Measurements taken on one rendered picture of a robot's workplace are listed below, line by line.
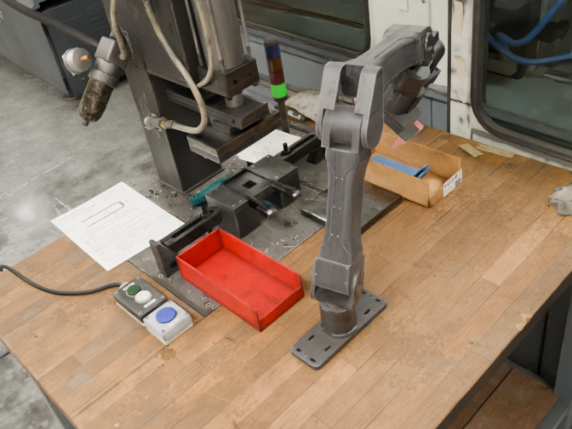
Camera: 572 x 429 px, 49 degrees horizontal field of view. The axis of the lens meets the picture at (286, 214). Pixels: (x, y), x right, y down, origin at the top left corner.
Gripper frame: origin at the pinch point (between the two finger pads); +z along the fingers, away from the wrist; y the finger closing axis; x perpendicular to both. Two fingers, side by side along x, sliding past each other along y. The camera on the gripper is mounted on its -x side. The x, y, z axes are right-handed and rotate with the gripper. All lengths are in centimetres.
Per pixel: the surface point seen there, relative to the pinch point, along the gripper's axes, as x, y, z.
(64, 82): -73, 219, 242
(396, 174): -2.5, -8.2, 9.2
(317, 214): 14.6, -1.7, 17.4
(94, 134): -59, 170, 234
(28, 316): 71, 25, 34
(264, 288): 37.6, -6.4, 15.5
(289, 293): 35.8, -11.0, 12.7
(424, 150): -14.0, -8.5, 9.5
